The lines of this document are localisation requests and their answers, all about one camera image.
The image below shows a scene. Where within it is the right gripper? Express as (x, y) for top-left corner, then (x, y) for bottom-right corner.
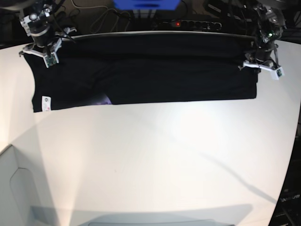
(19, 25), (77, 59)

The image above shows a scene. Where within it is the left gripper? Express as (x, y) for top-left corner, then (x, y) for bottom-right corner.
(238, 42), (280, 71)

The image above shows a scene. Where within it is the black T-shirt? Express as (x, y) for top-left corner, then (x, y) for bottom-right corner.
(24, 33), (258, 112)

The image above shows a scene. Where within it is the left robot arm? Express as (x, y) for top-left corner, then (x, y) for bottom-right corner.
(238, 0), (285, 72)

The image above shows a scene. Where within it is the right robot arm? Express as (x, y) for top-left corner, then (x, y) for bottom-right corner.
(19, 0), (77, 68)

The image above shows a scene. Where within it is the blue box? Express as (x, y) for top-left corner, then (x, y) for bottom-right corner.
(113, 0), (181, 10)

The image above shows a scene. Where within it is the black power strip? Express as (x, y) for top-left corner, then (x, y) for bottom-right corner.
(153, 20), (222, 32)

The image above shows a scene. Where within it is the white storage bin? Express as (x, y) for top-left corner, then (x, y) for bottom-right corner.
(0, 145), (60, 226)

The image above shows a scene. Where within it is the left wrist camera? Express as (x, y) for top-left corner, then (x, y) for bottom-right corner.
(271, 67), (285, 80)

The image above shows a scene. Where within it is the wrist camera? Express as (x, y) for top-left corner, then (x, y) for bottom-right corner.
(271, 67), (285, 80)
(43, 55), (59, 68)

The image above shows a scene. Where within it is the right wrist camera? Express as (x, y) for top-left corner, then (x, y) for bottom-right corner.
(43, 55), (59, 68)

